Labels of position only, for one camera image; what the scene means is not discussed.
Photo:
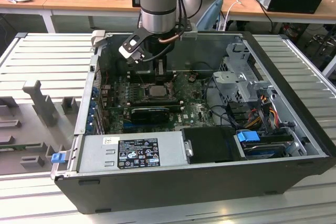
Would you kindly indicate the silver CPU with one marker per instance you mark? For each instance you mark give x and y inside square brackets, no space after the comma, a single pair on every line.
[158,91]

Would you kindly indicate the black RAM slot bank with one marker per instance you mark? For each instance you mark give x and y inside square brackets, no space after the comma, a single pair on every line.
[144,76]
[157,102]

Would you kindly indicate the CPU socket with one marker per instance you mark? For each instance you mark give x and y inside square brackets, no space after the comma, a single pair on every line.
[147,96]

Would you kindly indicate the blue expansion slot clips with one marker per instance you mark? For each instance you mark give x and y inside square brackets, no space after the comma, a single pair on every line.
[92,108]

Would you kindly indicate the black cylindrical board component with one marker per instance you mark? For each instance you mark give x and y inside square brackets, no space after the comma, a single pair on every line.
[122,66]

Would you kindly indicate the round coin battery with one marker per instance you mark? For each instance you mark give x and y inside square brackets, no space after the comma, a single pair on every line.
[191,78]

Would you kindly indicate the pale blue teach pendant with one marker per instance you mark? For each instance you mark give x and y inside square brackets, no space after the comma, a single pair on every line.
[212,14]

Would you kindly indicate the black graphics card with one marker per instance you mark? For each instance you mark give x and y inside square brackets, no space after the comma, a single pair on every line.
[149,116]

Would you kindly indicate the green motherboard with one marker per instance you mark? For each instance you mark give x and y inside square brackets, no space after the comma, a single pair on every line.
[194,111]

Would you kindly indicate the grey metal drive cage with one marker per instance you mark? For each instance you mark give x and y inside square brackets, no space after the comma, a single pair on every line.
[228,77]

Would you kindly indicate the black plastic air shroud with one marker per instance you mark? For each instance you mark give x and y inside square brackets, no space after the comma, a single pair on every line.
[210,145]

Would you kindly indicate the grey power supply unit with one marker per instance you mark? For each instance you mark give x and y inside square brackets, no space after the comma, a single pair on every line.
[99,155]

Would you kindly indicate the blue disk carrier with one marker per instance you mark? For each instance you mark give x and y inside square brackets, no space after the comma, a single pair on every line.
[248,140]

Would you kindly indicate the black open PC case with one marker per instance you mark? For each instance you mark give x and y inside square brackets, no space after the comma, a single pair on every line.
[157,192]

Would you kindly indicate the hard disk drive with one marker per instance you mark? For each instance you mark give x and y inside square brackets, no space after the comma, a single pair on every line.
[265,151]

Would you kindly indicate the grey parts rack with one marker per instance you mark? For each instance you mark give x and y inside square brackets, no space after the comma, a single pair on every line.
[34,129]

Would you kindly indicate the blue case latch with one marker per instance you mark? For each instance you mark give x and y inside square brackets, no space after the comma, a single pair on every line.
[58,158]

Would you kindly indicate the black chair base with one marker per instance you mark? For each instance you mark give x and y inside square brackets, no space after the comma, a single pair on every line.
[320,44]

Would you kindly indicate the green RAM stick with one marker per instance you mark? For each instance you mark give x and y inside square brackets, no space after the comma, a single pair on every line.
[10,147]

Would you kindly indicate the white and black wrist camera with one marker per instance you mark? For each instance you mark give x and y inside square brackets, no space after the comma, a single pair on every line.
[131,48]

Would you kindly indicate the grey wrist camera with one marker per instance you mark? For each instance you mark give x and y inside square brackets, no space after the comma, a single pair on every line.
[189,33]

